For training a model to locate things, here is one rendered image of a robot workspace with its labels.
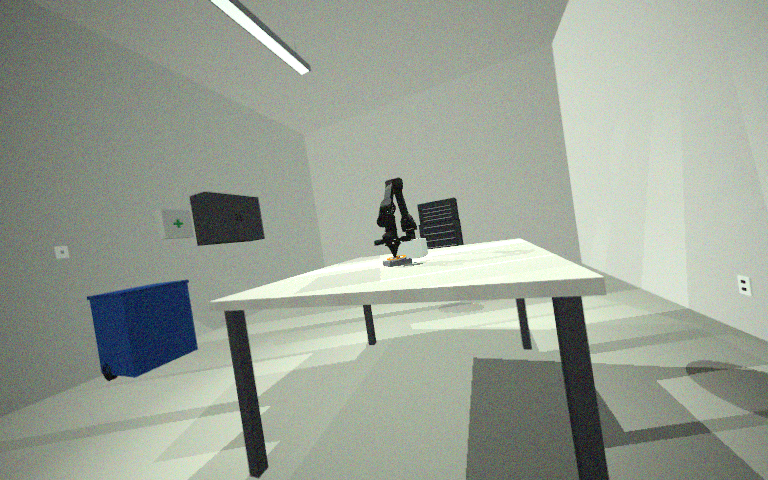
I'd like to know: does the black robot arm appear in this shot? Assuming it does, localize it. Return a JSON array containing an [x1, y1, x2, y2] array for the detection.
[[377, 177, 417, 242]]

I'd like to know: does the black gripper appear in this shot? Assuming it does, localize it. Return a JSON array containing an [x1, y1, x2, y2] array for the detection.
[[374, 226, 412, 257]]

